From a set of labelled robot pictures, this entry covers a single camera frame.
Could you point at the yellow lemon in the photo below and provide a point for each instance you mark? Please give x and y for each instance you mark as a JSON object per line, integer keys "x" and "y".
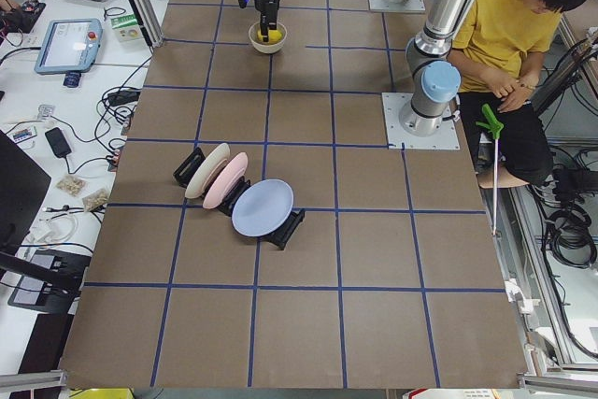
{"x": 270, "y": 37}

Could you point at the beige ceramic bowl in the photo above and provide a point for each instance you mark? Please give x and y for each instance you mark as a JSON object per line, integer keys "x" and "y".
{"x": 266, "y": 49}

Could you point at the person's hands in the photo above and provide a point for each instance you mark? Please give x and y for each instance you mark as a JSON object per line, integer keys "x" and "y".
{"x": 516, "y": 95}

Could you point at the green white carton box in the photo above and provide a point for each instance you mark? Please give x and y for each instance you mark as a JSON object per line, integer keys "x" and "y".
{"x": 126, "y": 28}

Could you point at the cream plate in rack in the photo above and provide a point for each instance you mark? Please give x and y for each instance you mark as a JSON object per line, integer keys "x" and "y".
{"x": 207, "y": 171}

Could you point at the black dish rack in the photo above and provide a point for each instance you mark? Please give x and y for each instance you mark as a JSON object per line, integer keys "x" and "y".
{"x": 183, "y": 174}

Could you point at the pink plate in rack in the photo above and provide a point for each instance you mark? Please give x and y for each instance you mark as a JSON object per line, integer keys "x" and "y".
{"x": 226, "y": 180}

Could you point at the blue plate in rack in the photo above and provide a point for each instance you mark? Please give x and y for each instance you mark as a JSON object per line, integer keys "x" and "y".
{"x": 263, "y": 208}

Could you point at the near blue teach pendant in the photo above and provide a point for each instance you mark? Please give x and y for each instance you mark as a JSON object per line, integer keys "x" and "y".
{"x": 69, "y": 46}

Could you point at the black phone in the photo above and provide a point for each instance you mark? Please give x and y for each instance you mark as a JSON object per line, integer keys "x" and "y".
{"x": 58, "y": 143}

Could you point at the person in yellow shirt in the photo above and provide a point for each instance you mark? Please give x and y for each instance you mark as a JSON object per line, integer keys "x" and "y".
{"x": 501, "y": 41}

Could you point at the green handled reacher stick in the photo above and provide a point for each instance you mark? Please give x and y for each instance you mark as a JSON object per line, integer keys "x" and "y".
{"x": 494, "y": 127}

